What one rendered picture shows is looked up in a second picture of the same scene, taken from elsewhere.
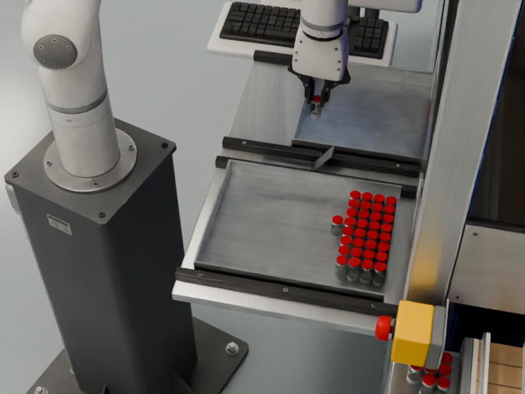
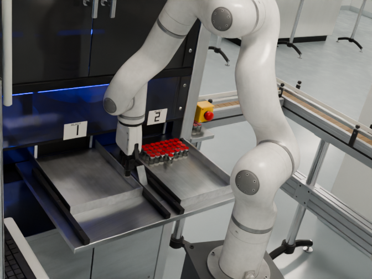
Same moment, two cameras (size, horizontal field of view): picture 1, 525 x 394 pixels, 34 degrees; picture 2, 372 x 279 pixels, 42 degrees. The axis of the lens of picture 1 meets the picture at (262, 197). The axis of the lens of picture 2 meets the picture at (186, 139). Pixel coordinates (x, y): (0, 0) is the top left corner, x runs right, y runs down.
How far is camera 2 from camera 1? 2.43 m
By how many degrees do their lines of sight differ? 97
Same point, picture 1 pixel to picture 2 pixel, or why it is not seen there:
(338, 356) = not seen: outside the picture
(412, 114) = (68, 170)
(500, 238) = not seen: hidden behind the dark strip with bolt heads
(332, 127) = (109, 189)
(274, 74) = (92, 229)
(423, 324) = (202, 102)
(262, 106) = (123, 220)
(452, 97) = not seen: hidden behind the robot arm
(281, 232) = (187, 178)
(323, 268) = (187, 162)
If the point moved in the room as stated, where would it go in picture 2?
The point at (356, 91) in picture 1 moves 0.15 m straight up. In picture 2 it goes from (72, 192) to (74, 153)
